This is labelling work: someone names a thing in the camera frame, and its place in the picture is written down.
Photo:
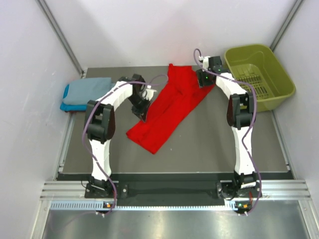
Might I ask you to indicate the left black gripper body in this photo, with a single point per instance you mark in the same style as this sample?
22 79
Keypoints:
139 103

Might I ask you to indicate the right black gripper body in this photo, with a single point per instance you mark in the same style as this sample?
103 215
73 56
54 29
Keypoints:
204 76

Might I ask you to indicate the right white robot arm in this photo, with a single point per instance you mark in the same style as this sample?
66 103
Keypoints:
241 115

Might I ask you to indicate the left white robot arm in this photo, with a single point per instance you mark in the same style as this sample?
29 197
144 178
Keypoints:
99 127

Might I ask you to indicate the green plastic basket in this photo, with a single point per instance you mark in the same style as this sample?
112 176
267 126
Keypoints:
257 65

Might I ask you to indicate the grey-blue folded t shirt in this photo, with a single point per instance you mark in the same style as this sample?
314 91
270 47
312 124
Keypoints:
79 92

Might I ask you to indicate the bright blue folded t shirt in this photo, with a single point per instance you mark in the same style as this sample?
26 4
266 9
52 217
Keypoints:
71 108

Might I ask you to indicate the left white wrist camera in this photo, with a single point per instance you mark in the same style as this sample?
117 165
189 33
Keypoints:
149 93

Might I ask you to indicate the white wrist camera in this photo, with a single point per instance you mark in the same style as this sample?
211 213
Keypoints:
204 61
149 93

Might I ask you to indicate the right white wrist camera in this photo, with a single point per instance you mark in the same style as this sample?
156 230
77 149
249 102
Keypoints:
204 61

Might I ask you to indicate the white slotted cable duct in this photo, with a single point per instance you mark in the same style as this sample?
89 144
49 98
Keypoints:
106 206

